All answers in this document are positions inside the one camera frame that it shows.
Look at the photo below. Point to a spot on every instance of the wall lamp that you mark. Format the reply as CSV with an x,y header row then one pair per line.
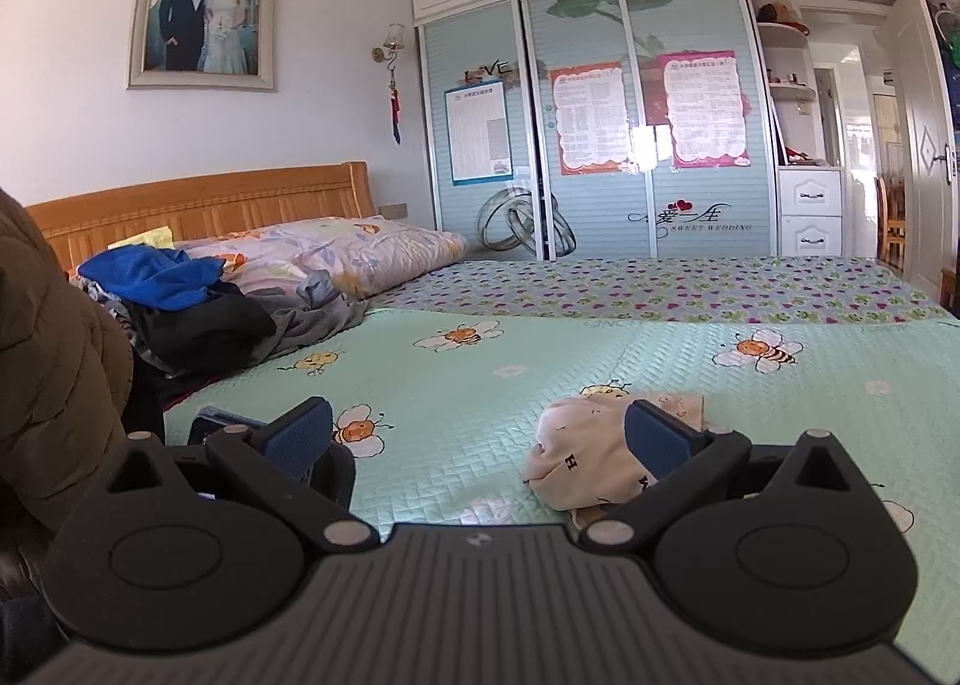
x,y
391,39

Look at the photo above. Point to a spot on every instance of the black garment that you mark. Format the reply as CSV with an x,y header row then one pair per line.
x,y
202,328

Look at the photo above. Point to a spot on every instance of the blue garment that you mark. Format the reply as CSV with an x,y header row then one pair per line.
x,y
150,276

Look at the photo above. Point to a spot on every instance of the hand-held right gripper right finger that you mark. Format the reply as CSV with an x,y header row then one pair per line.
x,y
656,437

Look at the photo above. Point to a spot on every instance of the orange bordered poster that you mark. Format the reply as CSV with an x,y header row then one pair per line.
x,y
591,118

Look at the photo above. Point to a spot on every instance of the white wardrobe with sliding doors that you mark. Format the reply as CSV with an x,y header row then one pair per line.
x,y
600,220

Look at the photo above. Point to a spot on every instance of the red hat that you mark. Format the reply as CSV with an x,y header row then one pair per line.
x,y
780,15

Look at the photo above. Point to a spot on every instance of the person's body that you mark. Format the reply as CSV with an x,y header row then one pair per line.
x,y
52,355

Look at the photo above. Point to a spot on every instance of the wooden headboard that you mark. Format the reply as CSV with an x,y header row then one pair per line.
x,y
187,205

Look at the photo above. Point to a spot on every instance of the framed wedding photo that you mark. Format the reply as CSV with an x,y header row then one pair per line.
x,y
202,2

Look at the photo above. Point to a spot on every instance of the yellow cloth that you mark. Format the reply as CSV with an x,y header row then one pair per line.
x,y
146,238

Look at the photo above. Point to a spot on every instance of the pink bordered poster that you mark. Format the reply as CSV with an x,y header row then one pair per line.
x,y
705,107

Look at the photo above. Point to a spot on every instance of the wooden chair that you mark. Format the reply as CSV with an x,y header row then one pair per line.
x,y
892,227

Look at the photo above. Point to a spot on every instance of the green bee print bed cover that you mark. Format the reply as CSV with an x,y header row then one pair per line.
x,y
525,392

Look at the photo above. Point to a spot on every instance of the wall socket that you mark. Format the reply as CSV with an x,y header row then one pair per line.
x,y
392,209

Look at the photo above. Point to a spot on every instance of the floral pillow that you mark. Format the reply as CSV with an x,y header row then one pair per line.
x,y
375,250

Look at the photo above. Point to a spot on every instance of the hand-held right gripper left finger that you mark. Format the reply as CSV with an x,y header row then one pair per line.
x,y
304,433

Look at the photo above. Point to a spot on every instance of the white drawer unit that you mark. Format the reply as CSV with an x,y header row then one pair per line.
x,y
810,212

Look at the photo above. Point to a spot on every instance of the cream smiley print pants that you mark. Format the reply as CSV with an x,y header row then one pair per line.
x,y
585,452

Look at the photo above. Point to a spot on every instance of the white door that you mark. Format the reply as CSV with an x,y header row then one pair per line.
x,y
919,145

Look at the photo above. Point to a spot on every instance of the blue bordered poster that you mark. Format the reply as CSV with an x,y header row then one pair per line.
x,y
478,133

